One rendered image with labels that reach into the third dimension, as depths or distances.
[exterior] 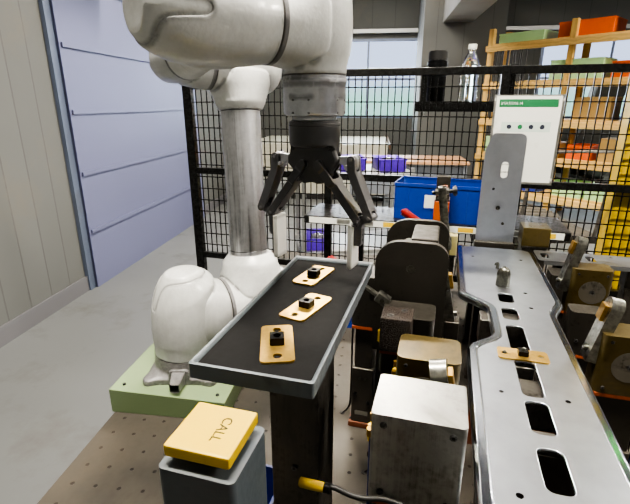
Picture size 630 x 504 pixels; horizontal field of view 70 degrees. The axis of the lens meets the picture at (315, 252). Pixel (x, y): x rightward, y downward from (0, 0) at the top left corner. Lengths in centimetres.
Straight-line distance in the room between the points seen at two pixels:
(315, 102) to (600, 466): 58
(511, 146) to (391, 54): 749
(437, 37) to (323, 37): 721
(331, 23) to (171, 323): 78
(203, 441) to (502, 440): 42
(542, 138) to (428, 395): 138
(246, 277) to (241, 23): 75
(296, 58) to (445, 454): 50
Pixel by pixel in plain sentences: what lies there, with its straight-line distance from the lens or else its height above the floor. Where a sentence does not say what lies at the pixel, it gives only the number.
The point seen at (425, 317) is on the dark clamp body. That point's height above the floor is 108.
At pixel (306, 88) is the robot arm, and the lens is 64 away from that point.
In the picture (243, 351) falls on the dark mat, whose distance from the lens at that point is 53.
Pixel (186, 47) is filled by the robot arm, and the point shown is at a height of 148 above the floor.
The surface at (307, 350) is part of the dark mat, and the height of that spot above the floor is 116.
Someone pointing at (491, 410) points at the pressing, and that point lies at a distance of 74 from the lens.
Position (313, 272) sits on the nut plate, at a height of 117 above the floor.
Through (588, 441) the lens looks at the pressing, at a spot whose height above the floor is 100.
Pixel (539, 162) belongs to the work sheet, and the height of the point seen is 122.
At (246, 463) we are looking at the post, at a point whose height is 114.
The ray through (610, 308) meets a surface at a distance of 94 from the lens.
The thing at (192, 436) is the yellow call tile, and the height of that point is 116.
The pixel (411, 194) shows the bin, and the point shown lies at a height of 112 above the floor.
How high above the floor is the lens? 143
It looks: 18 degrees down
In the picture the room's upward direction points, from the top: straight up
